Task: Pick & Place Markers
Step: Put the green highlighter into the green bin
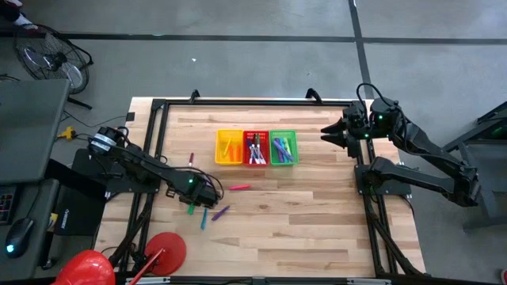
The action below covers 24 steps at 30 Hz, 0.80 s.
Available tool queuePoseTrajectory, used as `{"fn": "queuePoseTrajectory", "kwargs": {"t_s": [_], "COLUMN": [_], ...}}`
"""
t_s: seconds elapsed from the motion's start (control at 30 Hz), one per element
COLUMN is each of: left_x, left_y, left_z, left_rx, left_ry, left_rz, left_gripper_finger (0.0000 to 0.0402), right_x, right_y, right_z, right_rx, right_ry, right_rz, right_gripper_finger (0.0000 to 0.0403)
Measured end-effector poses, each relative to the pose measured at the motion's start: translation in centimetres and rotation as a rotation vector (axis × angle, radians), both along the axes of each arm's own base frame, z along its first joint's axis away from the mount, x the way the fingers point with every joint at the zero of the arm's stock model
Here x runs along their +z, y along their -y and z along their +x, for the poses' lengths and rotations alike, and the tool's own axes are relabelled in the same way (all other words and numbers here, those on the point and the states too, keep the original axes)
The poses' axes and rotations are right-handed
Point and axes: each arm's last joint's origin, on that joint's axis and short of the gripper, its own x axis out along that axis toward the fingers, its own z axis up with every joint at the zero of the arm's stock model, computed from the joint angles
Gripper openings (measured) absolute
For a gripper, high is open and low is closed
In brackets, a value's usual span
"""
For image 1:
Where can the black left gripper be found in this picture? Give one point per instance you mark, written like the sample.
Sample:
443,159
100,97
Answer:
196,194

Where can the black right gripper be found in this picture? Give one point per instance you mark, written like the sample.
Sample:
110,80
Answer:
354,130

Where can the green Sharpie highlighter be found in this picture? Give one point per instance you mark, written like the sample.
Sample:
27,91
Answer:
191,208

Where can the pale green highlighter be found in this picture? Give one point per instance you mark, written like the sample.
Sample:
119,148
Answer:
290,147

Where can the yellow highlighter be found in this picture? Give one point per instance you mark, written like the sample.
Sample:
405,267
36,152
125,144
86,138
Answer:
226,148

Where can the aqua Sharpie highlighter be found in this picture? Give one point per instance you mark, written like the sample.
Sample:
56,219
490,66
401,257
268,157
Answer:
282,141

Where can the red Expo marker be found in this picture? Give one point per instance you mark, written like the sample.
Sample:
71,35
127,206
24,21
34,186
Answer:
263,159

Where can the purple highlighter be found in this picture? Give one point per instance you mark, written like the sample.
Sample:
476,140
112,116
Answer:
275,154

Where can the blue Expo marker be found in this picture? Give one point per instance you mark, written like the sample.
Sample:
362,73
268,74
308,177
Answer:
249,144

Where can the green Expo marker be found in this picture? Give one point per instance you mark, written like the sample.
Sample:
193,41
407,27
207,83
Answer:
258,142

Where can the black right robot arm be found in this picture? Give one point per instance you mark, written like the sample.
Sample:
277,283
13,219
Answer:
424,142

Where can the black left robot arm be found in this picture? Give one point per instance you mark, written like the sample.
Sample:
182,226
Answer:
146,164

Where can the dark purple marker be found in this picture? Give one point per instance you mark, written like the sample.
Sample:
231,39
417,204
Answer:
220,212

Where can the dark teal highlighter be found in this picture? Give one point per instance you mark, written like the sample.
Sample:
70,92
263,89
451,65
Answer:
204,218

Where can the pink highlighter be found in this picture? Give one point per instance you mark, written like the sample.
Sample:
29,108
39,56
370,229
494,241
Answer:
239,187

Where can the maroon Expo marker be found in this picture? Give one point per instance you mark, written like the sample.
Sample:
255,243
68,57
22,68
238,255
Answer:
191,159

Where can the green plastic basket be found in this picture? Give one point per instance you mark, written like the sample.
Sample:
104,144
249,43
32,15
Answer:
283,132

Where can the yellow plastic basket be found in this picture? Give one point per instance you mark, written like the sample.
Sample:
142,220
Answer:
229,134

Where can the red round disc base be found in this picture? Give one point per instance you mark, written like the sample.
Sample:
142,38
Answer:
170,253

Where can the red plastic basket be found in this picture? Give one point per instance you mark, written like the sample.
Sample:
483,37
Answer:
256,132

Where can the red rod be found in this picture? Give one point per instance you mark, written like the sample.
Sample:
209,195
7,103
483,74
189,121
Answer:
146,267

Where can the small black square pad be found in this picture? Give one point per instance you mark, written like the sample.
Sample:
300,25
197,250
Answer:
130,116

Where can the black computer box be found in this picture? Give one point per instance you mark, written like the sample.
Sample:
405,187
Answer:
75,213

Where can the red dome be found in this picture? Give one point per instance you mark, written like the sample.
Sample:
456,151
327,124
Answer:
85,269

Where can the grey side stand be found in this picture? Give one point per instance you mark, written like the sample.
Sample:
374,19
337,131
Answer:
491,166

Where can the grey desk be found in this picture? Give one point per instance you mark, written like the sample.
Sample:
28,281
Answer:
31,130

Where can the black computer mouse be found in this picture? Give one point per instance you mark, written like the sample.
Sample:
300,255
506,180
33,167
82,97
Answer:
17,237

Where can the black keyboard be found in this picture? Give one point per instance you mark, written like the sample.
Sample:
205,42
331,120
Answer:
4,206

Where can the black floor fan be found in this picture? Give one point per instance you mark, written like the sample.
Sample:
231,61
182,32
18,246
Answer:
51,59

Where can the person's foot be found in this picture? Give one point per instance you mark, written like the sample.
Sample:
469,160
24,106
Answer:
12,12

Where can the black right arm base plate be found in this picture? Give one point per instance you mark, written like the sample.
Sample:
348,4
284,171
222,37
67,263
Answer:
400,189

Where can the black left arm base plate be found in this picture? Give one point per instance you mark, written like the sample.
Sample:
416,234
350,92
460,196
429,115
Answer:
91,178

